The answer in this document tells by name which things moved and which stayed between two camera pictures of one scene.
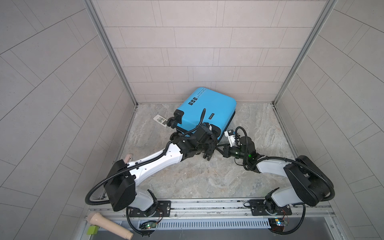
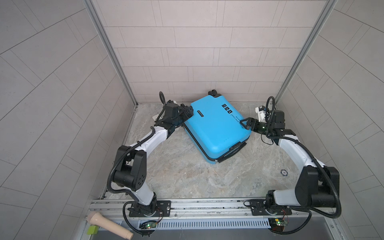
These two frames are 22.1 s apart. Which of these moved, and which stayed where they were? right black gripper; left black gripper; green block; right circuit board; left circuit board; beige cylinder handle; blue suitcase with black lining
Moved: blue suitcase with black lining; left black gripper; right black gripper
Stayed: right circuit board; left circuit board; beige cylinder handle; green block
